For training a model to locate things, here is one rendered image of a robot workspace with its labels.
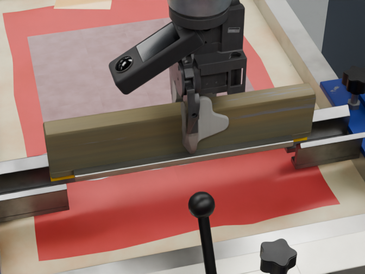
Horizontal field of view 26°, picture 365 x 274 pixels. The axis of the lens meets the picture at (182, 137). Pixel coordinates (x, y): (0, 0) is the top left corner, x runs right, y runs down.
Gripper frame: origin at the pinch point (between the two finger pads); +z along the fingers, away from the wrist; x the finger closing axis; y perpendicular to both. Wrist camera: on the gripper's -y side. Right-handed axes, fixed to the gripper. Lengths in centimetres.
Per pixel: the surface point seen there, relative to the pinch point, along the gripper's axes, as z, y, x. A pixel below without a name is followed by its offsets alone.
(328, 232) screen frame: 5.8, 14.9, -16.1
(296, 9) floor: 106, 95, 183
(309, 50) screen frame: 6.1, 27.3, 22.3
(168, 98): 9.4, 2.7, 19.8
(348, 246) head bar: 0.7, 13.9, -22.7
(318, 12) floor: 106, 103, 179
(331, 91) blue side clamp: 4.9, 25.7, 9.9
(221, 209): 9.3, 4.0, -5.6
